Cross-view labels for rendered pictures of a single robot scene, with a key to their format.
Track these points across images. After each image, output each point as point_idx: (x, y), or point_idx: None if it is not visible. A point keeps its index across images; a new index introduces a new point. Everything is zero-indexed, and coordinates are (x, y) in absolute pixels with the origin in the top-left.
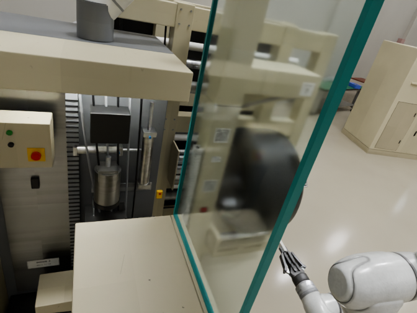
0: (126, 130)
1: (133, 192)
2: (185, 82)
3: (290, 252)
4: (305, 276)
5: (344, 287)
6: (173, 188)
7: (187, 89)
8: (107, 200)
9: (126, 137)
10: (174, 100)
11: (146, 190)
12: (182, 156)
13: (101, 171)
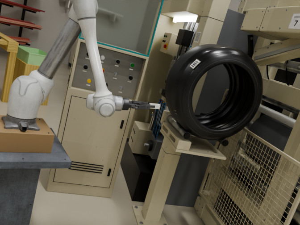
0: (182, 37)
1: None
2: (187, 1)
3: (148, 104)
4: (126, 98)
5: None
6: None
7: (187, 4)
8: (167, 76)
9: (181, 41)
10: (183, 10)
11: None
12: (227, 94)
13: (172, 60)
